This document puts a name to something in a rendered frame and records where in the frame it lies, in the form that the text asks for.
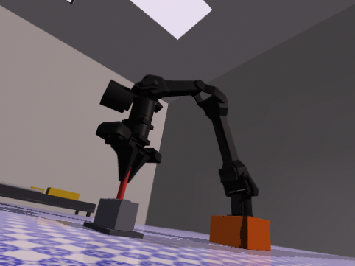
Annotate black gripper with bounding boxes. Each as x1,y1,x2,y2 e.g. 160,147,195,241
96,113,162,183

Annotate red peg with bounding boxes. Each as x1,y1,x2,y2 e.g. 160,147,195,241
116,171,130,200

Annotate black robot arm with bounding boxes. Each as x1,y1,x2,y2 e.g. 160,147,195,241
100,74,259,217

